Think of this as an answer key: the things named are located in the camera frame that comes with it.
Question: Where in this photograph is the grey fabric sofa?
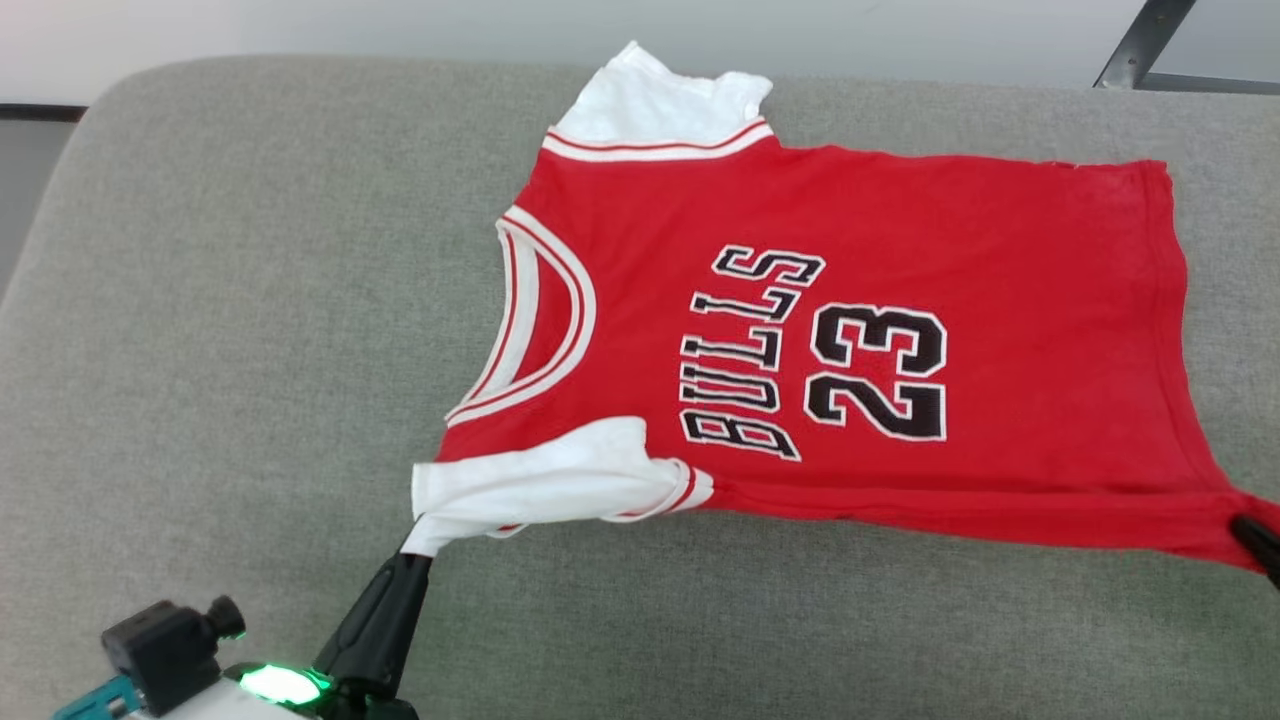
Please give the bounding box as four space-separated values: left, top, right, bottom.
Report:
0 55 1280 720

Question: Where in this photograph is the red white basketball jersey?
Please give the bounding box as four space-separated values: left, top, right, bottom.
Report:
411 40 1280 577

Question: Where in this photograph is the teal left camera connector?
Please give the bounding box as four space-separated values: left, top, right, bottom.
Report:
50 675 143 720

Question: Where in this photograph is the dark wall baseboard strip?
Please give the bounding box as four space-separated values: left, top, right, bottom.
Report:
0 102 90 124

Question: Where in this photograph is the grey metal frame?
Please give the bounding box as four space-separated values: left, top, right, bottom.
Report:
1093 0 1280 97

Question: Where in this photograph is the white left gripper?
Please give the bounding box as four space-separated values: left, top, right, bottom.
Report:
130 550 434 720

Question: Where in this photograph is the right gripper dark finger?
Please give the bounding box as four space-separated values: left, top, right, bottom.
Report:
1229 513 1280 591

